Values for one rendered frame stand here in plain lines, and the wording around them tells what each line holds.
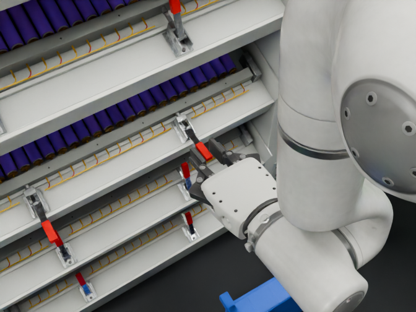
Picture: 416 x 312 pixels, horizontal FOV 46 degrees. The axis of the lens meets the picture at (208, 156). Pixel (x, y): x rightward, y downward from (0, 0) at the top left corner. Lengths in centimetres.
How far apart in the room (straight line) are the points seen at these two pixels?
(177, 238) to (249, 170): 48
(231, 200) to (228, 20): 26
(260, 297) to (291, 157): 65
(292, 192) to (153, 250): 71
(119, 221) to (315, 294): 48
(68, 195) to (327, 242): 40
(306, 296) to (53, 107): 39
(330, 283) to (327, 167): 21
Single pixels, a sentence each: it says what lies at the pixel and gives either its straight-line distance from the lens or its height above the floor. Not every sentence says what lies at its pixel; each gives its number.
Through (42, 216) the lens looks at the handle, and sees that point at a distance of 77.
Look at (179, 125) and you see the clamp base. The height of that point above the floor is 57.
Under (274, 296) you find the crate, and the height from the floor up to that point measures 20.
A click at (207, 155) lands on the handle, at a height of 56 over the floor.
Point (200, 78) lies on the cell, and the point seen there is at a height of 59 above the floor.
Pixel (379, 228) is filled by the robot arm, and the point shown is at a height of 67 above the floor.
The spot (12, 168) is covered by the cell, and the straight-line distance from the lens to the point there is 80.
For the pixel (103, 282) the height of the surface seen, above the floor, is 15.
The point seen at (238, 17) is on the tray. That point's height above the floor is 74.
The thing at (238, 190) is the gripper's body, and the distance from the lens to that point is 70.
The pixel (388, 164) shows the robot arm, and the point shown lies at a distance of 21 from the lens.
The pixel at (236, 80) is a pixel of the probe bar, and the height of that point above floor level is 58.
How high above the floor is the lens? 120
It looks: 55 degrees down
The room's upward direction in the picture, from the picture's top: straight up
